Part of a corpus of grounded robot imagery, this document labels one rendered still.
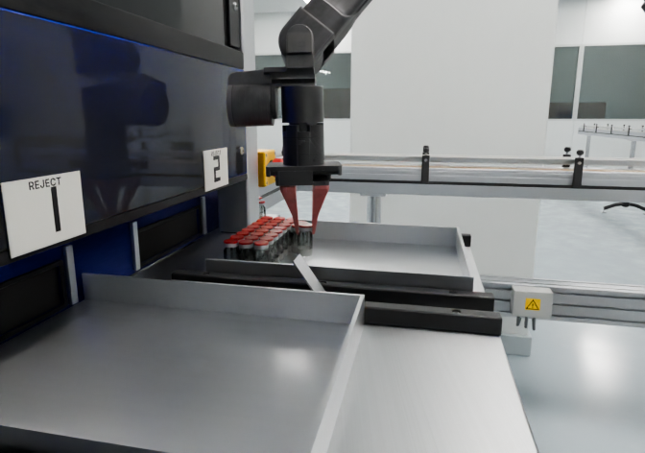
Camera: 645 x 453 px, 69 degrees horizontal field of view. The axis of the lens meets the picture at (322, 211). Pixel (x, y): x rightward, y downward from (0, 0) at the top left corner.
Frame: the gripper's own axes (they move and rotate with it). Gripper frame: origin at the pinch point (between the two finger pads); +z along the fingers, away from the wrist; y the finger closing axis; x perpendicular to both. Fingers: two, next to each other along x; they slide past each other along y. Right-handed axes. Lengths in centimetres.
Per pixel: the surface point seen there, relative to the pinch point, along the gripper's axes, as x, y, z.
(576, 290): -76, -89, 42
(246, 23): -22.9, 9.3, -31.7
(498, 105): -138, -86, -19
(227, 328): 19.1, 8.5, 6.0
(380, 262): -2.7, -11.3, 6.4
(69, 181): 21.7, 21.5, -10.1
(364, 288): 12.6, -6.7, 4.6
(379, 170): -90, -26, 3
